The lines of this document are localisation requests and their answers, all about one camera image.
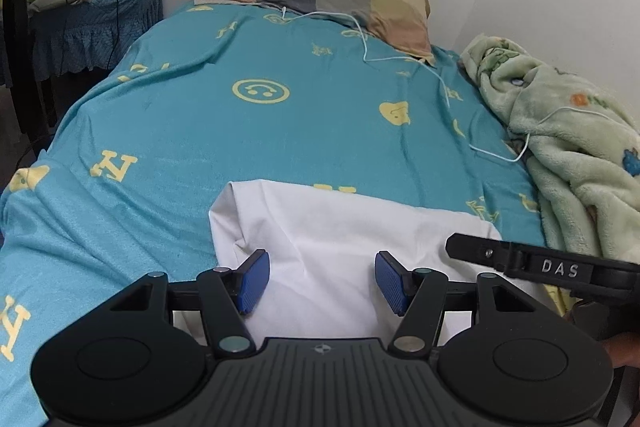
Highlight person's right hand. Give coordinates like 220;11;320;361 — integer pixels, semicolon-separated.
600;332;640;371

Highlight thin black cable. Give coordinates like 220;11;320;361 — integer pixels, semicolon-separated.
61;0;124;74

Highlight wooden desk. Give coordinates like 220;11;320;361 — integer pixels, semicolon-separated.
0;0;59;138

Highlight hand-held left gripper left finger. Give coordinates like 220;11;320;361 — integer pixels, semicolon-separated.
107;249;271;356

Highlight white pants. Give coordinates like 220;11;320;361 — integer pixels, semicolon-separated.
179;179;552;349

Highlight white charging cable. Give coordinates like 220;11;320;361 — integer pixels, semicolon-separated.
279;6;607;164

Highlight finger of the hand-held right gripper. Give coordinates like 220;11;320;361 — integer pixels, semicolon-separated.
445;232;524;278

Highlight teal printed bed sheet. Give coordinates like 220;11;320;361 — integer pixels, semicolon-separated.
0;0;550;410

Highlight green fleece blanket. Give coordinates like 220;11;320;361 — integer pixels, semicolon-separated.
458;33;640;315

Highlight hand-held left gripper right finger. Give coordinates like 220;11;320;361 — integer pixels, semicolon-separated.
375;251;534;356

